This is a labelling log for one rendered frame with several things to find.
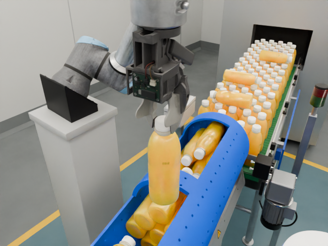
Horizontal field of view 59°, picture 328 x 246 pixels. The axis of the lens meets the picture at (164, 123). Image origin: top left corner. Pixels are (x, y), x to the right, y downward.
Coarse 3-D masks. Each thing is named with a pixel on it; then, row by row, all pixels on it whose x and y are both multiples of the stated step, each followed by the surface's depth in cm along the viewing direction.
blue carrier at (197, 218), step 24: (192, 120) 123; (216, 120) 115; (240, 144) 111; (216, 168) 94; (240, 168) 109; (144, 192) 103; (192, 192) 83; (216, 192) 89; (120, 216) 90; (192, 216) 79; (216, 216) 87; (96, 240) 81; (120, 240) 91; (168, 240) 70; (192, 240) 75
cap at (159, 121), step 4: (160, 116) 60; (164, 116) 60; (156, 120) 58; (160, 120) 59; (156, 124) 58; (160, 124) 57; (156, 128) 59; (160, 128) 58; (164, 128) 58; (168, 128) 58
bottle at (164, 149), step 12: (156, 132) 59; (168, 132) 58; (156, 144) 59; (168, 144) 59; (180, 144) 62; (156, 156) 60; (168, 156) 59; (180, 156) 63; (156, 168) 61; (168, 168) 61; (156, 180) 63; (168, 180) 63; (156, 192) 65; (168, 192) 65; (168, 204) 67
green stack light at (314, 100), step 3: (312, 96) 139; (312, 99) 139; (315, 99) 138; (318, 99) 137; (321, 99) 136; (324, 99) 137; (309, 102) 142; (312, 102) 139; (315, 102) 138; (318, 102) 137; (321, 102) 137; (324, 102) 138; (312, 105) 140; (315, 105) 139; (318, 105) 138; (321, 105) 138
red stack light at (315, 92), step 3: (315, 87) 137; (315, 90) 136; (318, 90) 135; (321, 90) 134; (324, 90) 134; (327, 90) 134; (312, 93) 139; (315, 93) 137; (318, 93) 136; (321, 93) 135; (324, 93) 135; (327, 93) 136; (315, 96) 137; (318, 96) 136; (321, 96) 136; (324, 96) 136
